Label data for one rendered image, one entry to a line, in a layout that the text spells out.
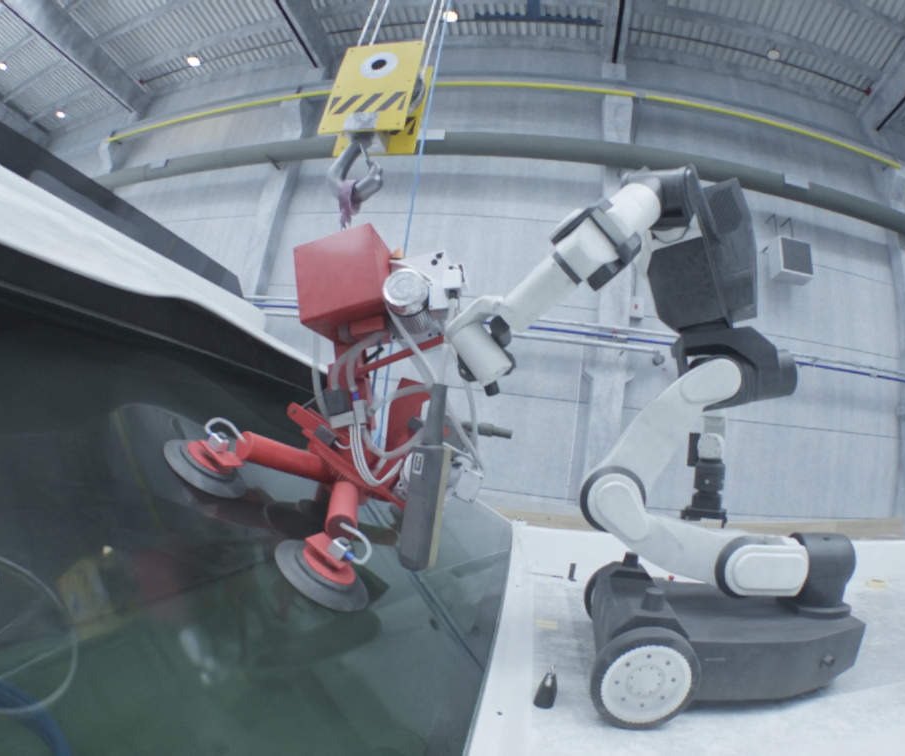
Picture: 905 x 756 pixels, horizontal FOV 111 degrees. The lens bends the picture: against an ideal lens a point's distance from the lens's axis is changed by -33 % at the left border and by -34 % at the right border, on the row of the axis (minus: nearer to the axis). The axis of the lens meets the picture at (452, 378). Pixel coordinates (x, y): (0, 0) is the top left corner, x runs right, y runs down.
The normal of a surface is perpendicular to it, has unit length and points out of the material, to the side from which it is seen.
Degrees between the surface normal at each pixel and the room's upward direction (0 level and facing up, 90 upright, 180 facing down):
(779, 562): 90
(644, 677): 90
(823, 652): 90
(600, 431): 90
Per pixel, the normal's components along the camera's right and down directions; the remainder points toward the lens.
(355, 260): -0.17, -0.15
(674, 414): -0.43, 0.22
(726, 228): -0.63, -0.08
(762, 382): -0.19, 0.24
